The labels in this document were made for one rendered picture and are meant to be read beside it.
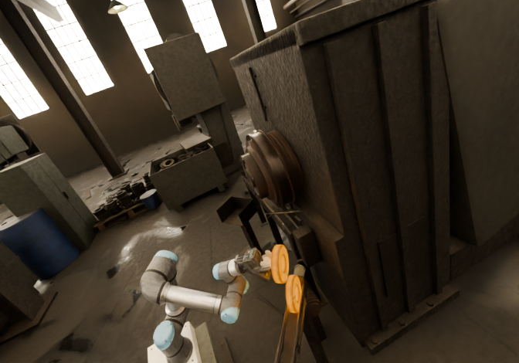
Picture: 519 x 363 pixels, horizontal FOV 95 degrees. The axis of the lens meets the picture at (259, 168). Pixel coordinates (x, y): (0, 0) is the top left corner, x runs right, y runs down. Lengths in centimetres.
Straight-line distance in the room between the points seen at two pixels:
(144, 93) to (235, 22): 485
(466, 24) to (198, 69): 321
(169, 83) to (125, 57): 770
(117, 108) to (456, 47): 1108
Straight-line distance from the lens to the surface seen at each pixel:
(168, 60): 383
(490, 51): 148
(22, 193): 454
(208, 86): 390
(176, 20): 1153
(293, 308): 121
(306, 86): 89
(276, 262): 104
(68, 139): 1217
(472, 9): 136
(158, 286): 127
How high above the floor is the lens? 170
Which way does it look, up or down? 24 degrees down
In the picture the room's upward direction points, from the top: 21 degrees counter-clockwise
